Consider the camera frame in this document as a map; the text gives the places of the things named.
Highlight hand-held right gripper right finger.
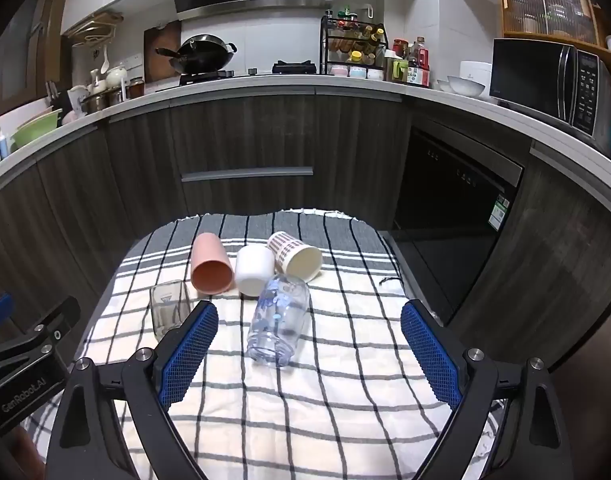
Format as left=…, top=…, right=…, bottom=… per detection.
left=400, top=299, right=573, bottom=480

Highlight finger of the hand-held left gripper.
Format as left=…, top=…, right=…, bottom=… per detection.
left=0, top=294, right=82, bottom=361

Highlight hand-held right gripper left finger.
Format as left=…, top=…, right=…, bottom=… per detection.
left=46, top=300, right=220, bottom=480

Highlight clear plastic bottle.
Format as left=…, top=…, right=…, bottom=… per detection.
left=246, top=274, right=311, bottom=367

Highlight pink plastic cup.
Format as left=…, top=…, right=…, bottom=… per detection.
left=190, top=232, right=235, bottom=295

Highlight white plastic cup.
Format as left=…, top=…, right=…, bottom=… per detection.
left=234, top=245, right=276, bottom=296

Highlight checkered paper cup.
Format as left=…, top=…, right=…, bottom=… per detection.
left=268, top=231, right=323, bottom=283

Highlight small clear square glass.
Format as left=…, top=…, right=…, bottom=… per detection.
left=150, top=280, right=193, bottom=343

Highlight checkered tablecloth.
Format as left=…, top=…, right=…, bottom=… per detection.
left=20, top=208, right=506, bottom=480

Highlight built-in black dishwasher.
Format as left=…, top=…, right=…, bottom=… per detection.
left=391, top=127, right=525, bottom=326

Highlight green plastic basin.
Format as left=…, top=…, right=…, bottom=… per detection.
left=10, top=108, right=64, bottom=150

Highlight white ceramic bowl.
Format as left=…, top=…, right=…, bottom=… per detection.
left=446, top=75, right=485, bottom=98

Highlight gas stove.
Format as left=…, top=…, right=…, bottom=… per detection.
left=178, top=60, right=319, bottom=86

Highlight white rice cooker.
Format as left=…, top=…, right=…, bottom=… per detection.
left=459, top=60, right=493, bottom=85

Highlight dark soy sauce bottle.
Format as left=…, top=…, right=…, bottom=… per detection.
left=407, top=36, right=431, bottom=87

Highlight black wok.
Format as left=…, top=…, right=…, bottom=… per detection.
left=156, top=34, right=238, bottom=75

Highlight black microwave oven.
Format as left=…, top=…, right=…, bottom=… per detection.
left=488, top=38, right=611, bottom=140

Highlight wooden cutting board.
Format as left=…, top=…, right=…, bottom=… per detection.
left=144, top=22, right=182, bottom=83

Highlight black spice rack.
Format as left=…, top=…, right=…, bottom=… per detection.
left=319, top=9, right=389, bottom=81

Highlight wooden glass-door cabinet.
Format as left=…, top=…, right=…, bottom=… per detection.
left=496, top=0, right=603, bottom=52

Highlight drawer handle bar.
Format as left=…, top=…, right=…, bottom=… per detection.
left=181, top=166, right=314, bottom=183

